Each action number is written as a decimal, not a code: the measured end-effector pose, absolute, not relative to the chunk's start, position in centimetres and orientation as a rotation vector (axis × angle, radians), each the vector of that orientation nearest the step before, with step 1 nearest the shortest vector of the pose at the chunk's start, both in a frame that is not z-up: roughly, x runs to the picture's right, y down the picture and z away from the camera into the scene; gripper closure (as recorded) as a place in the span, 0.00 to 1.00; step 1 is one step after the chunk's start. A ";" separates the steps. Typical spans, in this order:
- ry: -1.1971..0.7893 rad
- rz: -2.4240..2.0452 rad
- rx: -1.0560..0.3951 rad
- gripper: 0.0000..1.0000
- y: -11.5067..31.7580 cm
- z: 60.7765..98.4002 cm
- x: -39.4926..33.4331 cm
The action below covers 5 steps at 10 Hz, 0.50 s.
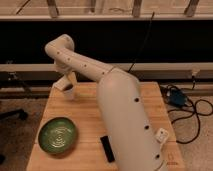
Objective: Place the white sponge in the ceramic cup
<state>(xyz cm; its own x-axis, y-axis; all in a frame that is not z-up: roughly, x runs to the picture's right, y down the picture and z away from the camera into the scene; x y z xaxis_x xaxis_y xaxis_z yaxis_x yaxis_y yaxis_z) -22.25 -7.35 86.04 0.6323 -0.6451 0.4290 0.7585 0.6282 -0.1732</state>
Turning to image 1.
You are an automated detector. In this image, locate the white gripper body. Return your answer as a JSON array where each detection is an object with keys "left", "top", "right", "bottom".
[{"left": 54, "top": 61, "right": 77, "bottom": 84}]

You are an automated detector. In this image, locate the white sponge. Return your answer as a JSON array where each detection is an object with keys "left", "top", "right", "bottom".
[{"left": 53, "top": 76, "right": 69, "bottom": 91}]

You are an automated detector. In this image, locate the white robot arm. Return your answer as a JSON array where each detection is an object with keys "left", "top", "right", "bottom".
[{"left": 45, "top": 34, "right": 168, "bottom": 171}]

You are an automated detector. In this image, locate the white ceramic cup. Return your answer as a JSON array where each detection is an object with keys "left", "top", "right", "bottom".
[{"left": 63, "top": 85, "right": 76, "bottom": 100}]

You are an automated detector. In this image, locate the black chair base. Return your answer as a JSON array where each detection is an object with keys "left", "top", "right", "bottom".
[{"left": 0, "top": 109, "right": 28, "bottom": 120}]

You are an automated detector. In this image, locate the green bowl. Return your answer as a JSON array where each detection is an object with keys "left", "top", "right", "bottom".
[{"left": 38, "top": 117, "right": 78, "bottom": 155}]

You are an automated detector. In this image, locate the black rectangular block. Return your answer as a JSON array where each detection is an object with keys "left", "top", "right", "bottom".
[{"left": 100, "top": 136, "right": 115, "bottom": 163}]

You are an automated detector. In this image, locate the blue power adapter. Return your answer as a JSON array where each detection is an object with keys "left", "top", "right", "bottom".
[{"left": 169, "top": 90, "right": 186, "bottom": 106}]

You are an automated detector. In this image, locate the white connector box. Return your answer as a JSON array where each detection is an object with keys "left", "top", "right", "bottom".
[{"left": 156, "top": 128, "right": 169, "bottom": 144}]

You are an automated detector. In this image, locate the black thin cable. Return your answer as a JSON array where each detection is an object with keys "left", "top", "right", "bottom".
[{"left": 128, "top": 11, "right": 156, "bottom": 73}]

